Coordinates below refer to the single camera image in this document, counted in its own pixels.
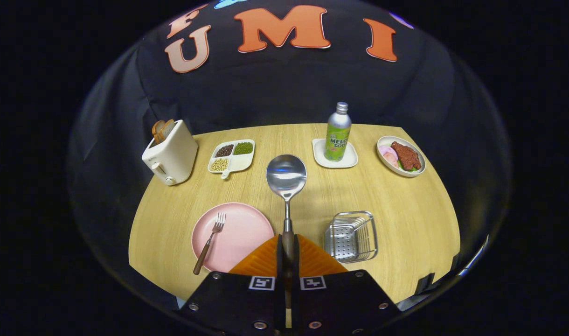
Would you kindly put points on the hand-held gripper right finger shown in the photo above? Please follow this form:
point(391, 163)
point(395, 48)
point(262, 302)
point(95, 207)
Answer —
point(340, 303)

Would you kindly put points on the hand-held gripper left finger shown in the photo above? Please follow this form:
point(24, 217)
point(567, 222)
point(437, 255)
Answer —
point(238, 303)

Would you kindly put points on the pink round plate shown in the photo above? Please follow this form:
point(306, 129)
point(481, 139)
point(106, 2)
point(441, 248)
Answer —
point(240, 233)

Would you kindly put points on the pile of yellow soybeans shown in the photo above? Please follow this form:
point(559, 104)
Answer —
point(219, 164)

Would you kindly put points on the white divided dish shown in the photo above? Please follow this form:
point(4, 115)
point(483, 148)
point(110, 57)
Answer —
point(241, 162)

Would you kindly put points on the small white square tray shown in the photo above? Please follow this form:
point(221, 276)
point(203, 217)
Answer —
point(347, 160)

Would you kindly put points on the green lettuce leaf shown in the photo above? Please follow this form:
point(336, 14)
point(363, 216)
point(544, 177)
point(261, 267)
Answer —
point(401, 167)

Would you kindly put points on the white plate of food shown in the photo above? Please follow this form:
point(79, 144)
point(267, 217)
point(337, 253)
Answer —
point(385, 158)

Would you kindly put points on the pile of dark red beans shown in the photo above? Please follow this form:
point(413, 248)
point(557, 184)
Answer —
point(224, 150)

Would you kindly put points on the pile of green beans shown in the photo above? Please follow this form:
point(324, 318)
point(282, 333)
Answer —
point(243, 148)

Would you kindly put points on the pink ham slices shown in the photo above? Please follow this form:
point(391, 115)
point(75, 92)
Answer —
point(388, 154)

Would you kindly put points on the white toaster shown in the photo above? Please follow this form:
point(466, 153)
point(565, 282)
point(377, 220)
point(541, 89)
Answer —
point(175, 156)

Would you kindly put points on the brown fried meat piece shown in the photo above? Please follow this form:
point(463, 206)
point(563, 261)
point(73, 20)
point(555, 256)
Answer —
point(407, 156)

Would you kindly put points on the green label drink bottle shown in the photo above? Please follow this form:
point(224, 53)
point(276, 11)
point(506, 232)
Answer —
point(337, 135)

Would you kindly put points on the toasted bread slice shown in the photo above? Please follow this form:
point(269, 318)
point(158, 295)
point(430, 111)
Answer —
point(157, 130)
point(168, 127)

